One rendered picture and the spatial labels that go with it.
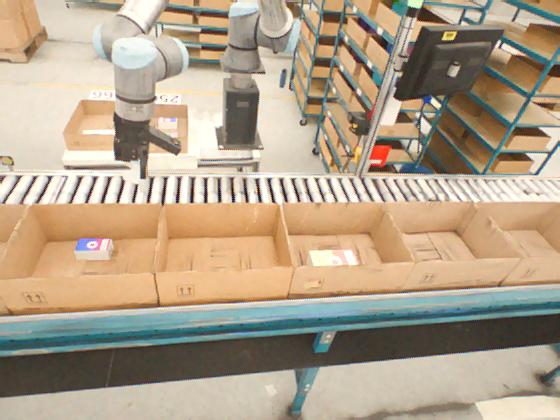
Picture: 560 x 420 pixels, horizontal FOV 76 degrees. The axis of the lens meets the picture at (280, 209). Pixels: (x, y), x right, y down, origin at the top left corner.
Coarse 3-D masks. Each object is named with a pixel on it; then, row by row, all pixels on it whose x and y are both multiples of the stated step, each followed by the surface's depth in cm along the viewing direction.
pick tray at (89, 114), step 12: (84, 108) 207; (96, 108) 208; (108, 108) 209; (72, 120) 189; (84, 120) 204; (96, 120) 205; (108, 120) 207; (72, 132) 189; (72, 144) 180; (84, 144) 181; (96, 144) 182; (108, 144) 183
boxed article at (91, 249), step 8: (80, 240) 117; (88, 240) 118; (96, 240) 118; (104, 240) 118; (80, 248) 115; (88, 248) 115; (96, 248) 115; (104, 248) 116; (112, 248) 121; (80, 256) 115; (88, 256) 116; (96, 256) 116; (104, 256) 117
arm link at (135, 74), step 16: (112, 48) 77; (128, 48) 76; (144, 48) 78; (128, 64) 77; (144, 64) 78; (160, 64) 83; (128, 80) 79; (144, 80) 80; (160, 80) 87; (128, 96) 81; (144, 96) 82
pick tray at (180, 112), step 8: (160, 104) 211; (168, 104) 212; (176, 104) 213; (160, 112) 214; (168, 112) 215; (176, 112) 216; (184, 112) 217; (152, 120) 213; (184, 120) 218; (184, 128) 211; (184, 136) 204; (152, 144) 186; (184, 144) 189; (152, 152) 189; (160, 152) 190; (168, 152) 191; (184, 152) 192
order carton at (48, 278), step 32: (32, 224) 111; (64, 224) 117; (96, 224) 119; (128, 224) 122; (0, 256) 95; (32, 256) 111; (64, 256) 117; (128, 256) 120; (0, 288) 92; (32, 288) 94; (64, 288) 95; (96, 288) 97; (128, 288) 99
